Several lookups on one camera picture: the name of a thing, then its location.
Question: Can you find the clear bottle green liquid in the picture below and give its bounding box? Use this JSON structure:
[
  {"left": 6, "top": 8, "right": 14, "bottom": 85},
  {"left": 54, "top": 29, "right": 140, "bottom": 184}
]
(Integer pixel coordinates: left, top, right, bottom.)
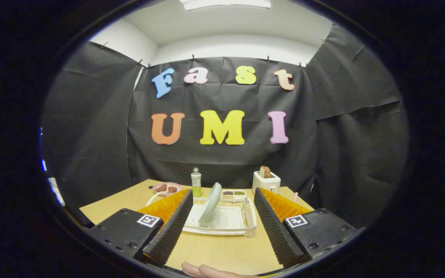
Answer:
[{"left": 191, "top": 167, "right": 202, "bottom": 198}]

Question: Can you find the black backdrop cloth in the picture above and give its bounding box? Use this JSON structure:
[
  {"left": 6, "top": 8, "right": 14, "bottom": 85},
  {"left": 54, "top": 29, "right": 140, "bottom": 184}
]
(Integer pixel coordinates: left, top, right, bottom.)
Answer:
[{"left": 41, "top": 24, "right": 408, "bottom": 228}]

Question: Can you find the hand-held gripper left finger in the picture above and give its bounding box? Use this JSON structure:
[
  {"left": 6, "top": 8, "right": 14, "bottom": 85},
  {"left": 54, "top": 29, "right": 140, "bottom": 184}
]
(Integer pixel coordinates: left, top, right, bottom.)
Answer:
[{"left": 87, "top": 188, "right": 194, "bottom": 269}]

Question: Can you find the pink plate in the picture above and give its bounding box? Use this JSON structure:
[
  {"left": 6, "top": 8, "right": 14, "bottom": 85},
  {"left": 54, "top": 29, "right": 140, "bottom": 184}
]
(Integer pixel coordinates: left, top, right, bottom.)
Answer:
[{"left": 152, "top": 182, "right": 182, "bottom": 196}]

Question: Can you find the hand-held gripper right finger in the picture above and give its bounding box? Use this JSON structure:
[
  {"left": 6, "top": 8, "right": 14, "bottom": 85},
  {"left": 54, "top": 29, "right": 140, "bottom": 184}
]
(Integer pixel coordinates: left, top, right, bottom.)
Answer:
[{"left": 253, "top": 187, "right": 358, "bottom": 267}]

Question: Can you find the white wire dish rack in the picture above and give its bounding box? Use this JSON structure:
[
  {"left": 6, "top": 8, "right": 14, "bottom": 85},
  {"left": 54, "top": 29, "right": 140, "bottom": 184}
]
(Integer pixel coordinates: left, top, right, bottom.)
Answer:
[{"left": 146, "top": 191, "right": 257, "bottom": 237}]

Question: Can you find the cream toaster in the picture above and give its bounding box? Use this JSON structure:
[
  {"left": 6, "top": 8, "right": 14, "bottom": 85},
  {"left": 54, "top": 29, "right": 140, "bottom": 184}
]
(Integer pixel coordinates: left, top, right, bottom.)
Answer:
[{"left": 252, "top": 171, "right": 281, "bottom": 195}]

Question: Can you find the ceiling light panel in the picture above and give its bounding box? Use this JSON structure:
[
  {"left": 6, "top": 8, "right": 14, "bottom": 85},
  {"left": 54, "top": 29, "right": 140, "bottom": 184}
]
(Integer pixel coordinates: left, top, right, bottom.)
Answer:
[{"left": 180, "top": 0, "right": 272, "bottom": 11}]

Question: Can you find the pale green plate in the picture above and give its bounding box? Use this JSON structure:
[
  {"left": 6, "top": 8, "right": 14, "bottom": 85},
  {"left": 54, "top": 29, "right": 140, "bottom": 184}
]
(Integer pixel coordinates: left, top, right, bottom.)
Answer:
[{"left": 199, "top": 182, "right": 222, "bottom": 224}]

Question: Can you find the white divided condiment tray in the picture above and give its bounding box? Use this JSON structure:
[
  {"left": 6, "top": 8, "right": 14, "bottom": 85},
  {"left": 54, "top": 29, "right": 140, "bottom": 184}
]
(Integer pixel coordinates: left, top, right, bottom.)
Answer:
[{"left": 221, "top": 189, "right": 247, "bottom": 201}]

